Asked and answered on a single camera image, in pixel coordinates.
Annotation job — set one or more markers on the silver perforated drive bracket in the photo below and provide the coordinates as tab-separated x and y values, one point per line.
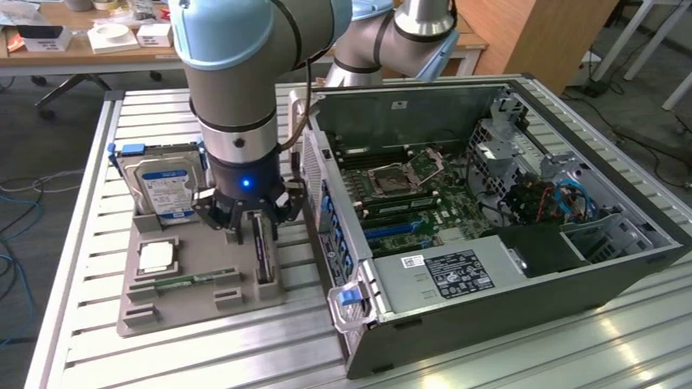
611	239

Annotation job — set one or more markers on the blue expansion slot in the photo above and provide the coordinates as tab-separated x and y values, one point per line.
393	231

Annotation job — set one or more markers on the low-profile graphics card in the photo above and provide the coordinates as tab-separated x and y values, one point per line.
263	251

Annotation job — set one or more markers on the white table frame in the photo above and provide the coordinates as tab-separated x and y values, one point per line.
638	61

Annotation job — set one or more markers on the white chipset heatsink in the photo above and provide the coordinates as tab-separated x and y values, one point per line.
451	237

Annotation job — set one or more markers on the white square dish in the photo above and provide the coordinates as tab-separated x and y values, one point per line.
111	38

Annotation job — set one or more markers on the green RAM stick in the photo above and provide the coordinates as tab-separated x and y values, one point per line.
185	279

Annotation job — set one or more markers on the black plastic shroud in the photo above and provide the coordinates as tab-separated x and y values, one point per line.
541	251

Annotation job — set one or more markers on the wooden cabinet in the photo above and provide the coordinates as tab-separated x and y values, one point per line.
551	40

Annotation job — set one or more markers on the silver CPU chip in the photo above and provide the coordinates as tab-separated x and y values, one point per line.
157	257

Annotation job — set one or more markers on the silver disk bay cage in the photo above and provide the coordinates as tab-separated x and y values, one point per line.
503	154

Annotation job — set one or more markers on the grey cup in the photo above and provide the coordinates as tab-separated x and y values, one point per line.
79	5

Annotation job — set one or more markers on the CPU socket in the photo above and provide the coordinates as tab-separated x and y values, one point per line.
387	180

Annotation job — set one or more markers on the orange book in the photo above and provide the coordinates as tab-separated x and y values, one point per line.
14	42

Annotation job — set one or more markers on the green motherboard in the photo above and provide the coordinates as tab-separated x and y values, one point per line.
443	210

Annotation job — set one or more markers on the dark grey PC case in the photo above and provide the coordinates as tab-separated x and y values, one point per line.
487	324

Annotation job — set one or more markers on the metal socket cover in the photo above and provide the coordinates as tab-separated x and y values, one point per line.
427	162

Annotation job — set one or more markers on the dark RAM stick white label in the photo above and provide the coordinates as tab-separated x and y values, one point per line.
403	206

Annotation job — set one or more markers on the white box black lid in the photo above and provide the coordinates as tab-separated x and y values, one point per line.
46	44

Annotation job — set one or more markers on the hard disk in blue carrier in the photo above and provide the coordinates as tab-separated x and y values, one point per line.
162	190

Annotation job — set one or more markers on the wooden desk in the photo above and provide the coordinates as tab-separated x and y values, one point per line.
65	58

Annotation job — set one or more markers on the blue case latch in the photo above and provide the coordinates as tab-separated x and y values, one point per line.
347	300

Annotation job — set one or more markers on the clear plastic bag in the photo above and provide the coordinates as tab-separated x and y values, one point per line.
143	10

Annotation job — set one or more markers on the small white labelled box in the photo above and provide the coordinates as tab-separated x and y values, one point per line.
154	36

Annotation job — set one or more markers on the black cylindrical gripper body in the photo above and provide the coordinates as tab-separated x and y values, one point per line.
246	182

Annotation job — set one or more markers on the grey plastic parts rack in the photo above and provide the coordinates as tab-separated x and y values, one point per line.
206	300

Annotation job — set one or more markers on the black power adapter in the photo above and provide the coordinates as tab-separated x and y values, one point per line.
595	89

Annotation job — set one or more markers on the grey power supply unit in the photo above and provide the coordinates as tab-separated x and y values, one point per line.
401	283

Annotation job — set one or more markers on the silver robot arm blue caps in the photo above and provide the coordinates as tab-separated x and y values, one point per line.
233	101

